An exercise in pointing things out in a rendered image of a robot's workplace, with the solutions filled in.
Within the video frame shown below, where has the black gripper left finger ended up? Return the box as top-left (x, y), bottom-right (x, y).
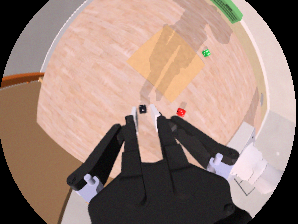
top-left (67, 106), bottom-right (147, 208)

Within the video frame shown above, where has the red die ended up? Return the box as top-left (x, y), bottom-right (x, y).
top-left (176, 108), bottom-right (186, 117)

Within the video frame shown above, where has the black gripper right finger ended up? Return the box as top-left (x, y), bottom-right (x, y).
top-left (150, 104), bottom-right (239, 200)

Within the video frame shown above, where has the green die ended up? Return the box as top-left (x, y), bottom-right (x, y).
top-left (202, 49), bottom-right (211, 57)

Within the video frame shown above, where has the tan flat mat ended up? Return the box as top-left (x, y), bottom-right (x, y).
top-left (126, 25), bottom-right (205, 103)

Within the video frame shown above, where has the black die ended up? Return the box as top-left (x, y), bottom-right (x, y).
top-left (139, 105), bottom-right (147, 114)

